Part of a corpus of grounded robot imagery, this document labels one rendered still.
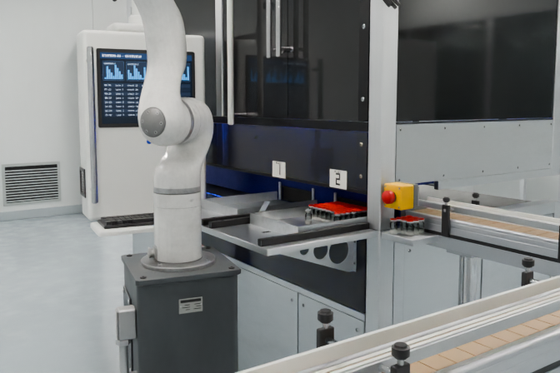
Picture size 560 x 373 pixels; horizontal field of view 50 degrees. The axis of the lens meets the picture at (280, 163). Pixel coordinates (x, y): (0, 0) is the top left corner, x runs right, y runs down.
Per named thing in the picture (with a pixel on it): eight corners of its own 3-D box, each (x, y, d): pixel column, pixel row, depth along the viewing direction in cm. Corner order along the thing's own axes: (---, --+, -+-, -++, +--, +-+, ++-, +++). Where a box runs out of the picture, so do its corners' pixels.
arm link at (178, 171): (143, 192, 148) (141, 96, 146) (182, 183, 165) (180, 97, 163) (186, 196, 144) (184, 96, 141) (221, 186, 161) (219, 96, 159)
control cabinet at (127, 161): (193, 204, 274) (191, 32, 266) (208, 211, 257) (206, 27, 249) (79, 213, 251) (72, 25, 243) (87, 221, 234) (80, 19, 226)
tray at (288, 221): (331, 212, 211) (331, 202, 211) (383, 225, 190) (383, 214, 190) (249, 223, 192) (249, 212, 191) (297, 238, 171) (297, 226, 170)
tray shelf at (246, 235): (269, 202, 243) (269, 198, 243) (394, 233, 186) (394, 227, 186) (160, 215, 216) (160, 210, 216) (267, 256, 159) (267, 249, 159)
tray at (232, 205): (277, 199, 239) (277, 191, 238) (317, 209, 218) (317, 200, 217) (201, 208, 219) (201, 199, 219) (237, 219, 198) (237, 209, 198)
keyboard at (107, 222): (195, 213, 249) (195, 207, 248) (207, 219, 236) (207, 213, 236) (97, 222, 231) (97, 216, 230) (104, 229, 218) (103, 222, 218)
